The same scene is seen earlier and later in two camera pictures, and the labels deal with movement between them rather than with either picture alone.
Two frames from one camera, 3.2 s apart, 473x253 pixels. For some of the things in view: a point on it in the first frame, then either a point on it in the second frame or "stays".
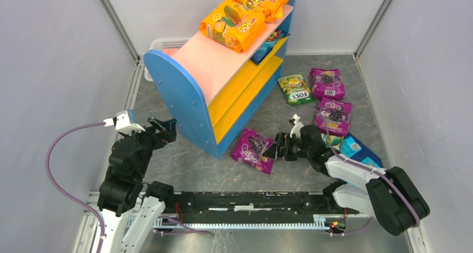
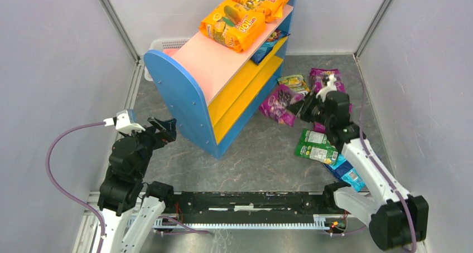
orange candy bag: [233, 24] stays
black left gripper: [158, 134] stays
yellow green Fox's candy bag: [296, 89] stays
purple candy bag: [249, 149] to [275, 105]
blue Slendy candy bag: [259, 57] stays
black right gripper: [284, 149] to [310, 108]
